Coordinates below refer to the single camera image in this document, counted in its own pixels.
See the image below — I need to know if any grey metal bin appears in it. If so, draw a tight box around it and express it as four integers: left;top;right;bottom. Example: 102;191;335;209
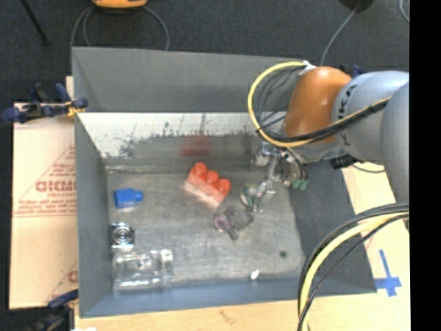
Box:
70;46;377;319

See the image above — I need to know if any brown cardboard board red print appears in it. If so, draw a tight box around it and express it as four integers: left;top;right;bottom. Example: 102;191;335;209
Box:
8;75;81;310

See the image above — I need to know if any red toy building block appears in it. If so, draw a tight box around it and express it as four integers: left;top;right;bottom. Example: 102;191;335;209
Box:
183;161;233;209

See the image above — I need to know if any blue toy block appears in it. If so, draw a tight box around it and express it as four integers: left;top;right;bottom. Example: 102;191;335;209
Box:
114;187;144;210

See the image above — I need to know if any green and white round thing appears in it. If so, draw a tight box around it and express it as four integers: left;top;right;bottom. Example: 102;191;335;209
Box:
240;183;261;207

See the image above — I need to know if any purple and grey toy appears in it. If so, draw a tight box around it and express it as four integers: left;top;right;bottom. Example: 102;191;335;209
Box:
213;206;256;241

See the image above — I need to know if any clear glass thing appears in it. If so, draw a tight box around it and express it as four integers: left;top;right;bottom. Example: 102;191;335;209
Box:
111;248;174;291

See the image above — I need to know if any black cylinder on white bracket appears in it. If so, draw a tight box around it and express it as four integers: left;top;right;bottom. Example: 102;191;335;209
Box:
330;154;356;170

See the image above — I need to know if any small silver round metal thing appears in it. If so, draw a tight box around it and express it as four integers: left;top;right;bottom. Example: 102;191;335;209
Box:
110;221;136;250

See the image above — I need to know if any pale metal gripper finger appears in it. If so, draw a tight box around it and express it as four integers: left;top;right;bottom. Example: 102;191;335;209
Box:
254;181;277;214

